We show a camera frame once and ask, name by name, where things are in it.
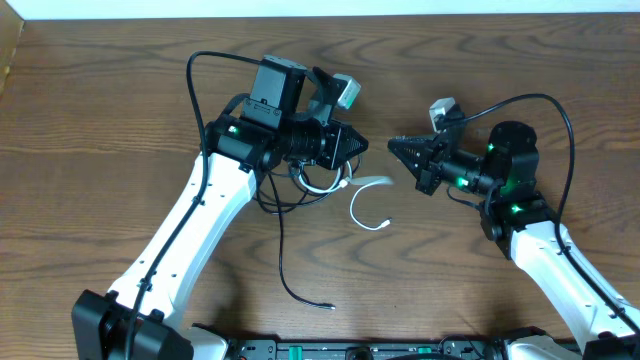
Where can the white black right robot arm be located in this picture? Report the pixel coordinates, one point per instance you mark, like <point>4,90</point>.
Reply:
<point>517,218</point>

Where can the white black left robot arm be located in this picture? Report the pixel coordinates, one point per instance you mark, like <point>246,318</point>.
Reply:
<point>140,316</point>

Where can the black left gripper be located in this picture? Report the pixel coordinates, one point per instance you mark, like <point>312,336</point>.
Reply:
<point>331,146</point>

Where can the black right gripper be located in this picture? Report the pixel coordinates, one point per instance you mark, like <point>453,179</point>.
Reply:
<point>425,168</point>

